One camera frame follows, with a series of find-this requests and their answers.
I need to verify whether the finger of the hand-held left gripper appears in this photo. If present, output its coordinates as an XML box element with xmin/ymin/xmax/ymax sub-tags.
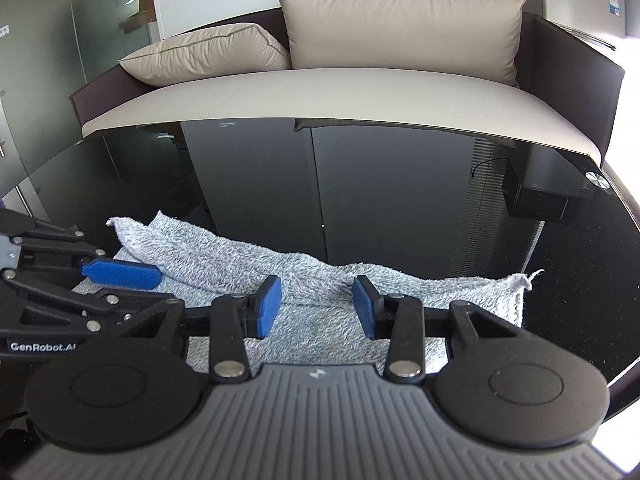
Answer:
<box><xmin>0</xmin><ymin>269</ymin><xmax>173</xmax><ymax>333</ymax></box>
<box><xmin>0</xmin><ymin>208</ymin><xmax>164</xmax><ymax>292</ymax></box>

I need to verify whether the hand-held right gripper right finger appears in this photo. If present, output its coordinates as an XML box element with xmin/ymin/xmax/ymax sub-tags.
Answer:
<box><xmin>351</xmin><ymin>275</ymin><xmax>521</xmax><ymax>386</ymax></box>

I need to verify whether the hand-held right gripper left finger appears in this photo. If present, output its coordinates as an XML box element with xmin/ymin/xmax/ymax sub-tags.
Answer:
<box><xmin>117</xmin><ymin>275</ymin><xmax>282</xmax><ymax>385</ymax></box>

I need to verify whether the grey fluffy towel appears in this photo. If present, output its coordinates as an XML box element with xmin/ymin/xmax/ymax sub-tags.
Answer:
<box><xmin>105</xmin><ymin>210</ymin><xmax>545</xmax><ymax>376</ymax></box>

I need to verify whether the dark brown sofa beige seat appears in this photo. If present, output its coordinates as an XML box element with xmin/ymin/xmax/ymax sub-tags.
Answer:
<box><xmin>69</xmin><ymin>7</ymin><xmax>626</xmax><ymax>167</ymax></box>

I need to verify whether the small beige cushion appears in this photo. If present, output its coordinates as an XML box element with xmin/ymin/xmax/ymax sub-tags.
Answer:
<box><xmin>118</xmin><ymin>22</ymin><xmax>292</xmax><ymax>87</ymax></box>

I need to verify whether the large beige cushion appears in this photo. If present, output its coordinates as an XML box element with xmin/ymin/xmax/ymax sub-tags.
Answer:
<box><xmin>274</xmin><ymin>0</ymin><xmax>527</xmax><ymax>88</ymax></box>

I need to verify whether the white fridge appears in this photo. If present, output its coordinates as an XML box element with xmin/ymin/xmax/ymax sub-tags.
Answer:
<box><xmin>540</xmin><ymin>0</ymin><xmax>628</xmax><ymax>51</ymax></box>

